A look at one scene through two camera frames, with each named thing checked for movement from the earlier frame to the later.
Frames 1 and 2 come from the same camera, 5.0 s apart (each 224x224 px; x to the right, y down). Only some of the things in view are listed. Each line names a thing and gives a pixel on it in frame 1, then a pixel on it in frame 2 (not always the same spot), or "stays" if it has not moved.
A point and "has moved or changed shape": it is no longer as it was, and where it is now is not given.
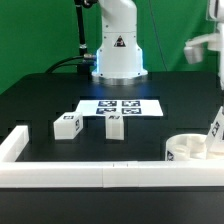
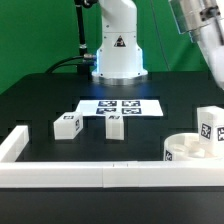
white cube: [215, 137] has moved or changed shape
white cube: [114, 126] stays
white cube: [68, 125] stays
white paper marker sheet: [126, 107] stays
